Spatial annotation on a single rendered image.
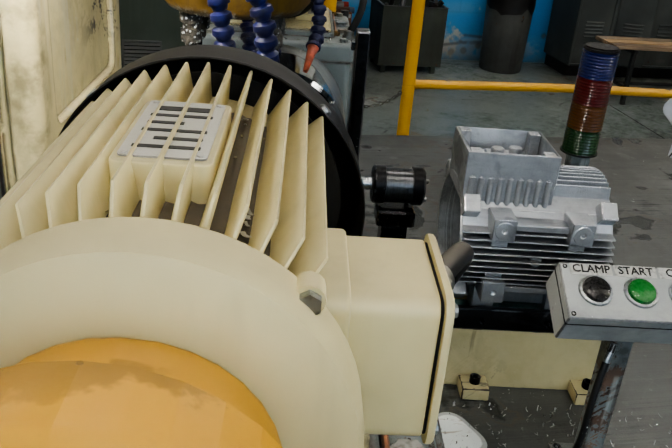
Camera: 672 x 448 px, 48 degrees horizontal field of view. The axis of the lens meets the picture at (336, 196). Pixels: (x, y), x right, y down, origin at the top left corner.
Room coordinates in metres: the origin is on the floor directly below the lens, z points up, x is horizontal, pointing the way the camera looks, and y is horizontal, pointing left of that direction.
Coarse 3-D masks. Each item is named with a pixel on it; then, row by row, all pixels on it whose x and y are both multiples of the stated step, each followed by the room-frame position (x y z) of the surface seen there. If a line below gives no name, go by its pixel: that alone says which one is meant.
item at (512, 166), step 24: (456, 144) 0.96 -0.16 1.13; (480, 144) 0.98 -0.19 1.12; (504, 144) 0.98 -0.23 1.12; (528, 144) 0.97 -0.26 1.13; (456, 168) 0.94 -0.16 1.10; (480, 168) 0.89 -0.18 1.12; (504, 168) 0.89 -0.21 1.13; (528, 168) 0.89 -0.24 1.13; (552, 168) 0.89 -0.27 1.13; (480, 192) 0.88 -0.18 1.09; (504, 192) 0.89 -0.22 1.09; (528, 192) 0.89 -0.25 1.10; (552, 192) 0.89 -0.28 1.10
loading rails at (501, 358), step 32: (480, 320) 0.86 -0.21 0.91; (512, 320) 0.87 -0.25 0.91; (544, 320) 0.87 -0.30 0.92; (480, 352) 0.87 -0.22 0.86; (512, 352) 0.87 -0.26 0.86; (544, 352) 0.87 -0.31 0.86; (576, 352) 0.87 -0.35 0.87; (480, 384) 0.84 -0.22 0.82; (512, 384) 0.87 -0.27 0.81; (544, 384) 0.87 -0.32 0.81; (576, 384) 0.86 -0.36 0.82
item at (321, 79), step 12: (288, 48) 1.27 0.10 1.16; (288, 60) 1.19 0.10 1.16; (300, 60) 1.22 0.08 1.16; (300, 72) 1.15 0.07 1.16; (312, 72) 1.18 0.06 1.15; (324, 72) 1.25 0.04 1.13; (312, 84) 1.13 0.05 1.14; (324, 84) 1.17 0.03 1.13; (336, 84) 1.28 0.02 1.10; (324, 96) 1.13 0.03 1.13; (336, 96) 1.20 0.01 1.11; (336, 108) 1.14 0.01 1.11
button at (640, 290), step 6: (630, 282) 0.71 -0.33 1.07; (636, 282) 0.71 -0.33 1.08; (642, 282) 0.71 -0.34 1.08; (648, 282) 0.71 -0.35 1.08; (630, 288) 0.70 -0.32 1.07; (636, 288) 0.70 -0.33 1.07; (642, 288) 0.70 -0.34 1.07; (648, 288) 0.70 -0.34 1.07; (654, 288) 0.71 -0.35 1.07; (630, 294) 0.70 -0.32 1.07; (636, 294) 0.70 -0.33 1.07; (642, 294) 0.70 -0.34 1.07; (648, 294) 0.70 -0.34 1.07; (654, 294) 0.70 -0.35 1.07; (636, 300) 0.69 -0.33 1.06; (642, 300) 0.69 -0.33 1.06; (648, 300) 0.69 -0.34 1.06
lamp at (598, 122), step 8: (576, 104) 1.24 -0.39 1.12; (576, 112) 1.23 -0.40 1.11; (584, 112) 1.22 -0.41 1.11; (592, 112) 1.22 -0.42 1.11; (600, 112) 1.22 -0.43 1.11; (568, 120) 1.25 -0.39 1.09; (576, 120) 1.23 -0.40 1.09; (584, 120) 1.22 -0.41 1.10; (592, 120) 1.22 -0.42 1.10; (600, 120) 1.23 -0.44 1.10; (576, 128) 1.23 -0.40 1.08; (584, 128) 1.22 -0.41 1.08; (592, 128) 1.22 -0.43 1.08; (600, 128) 1.23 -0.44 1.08
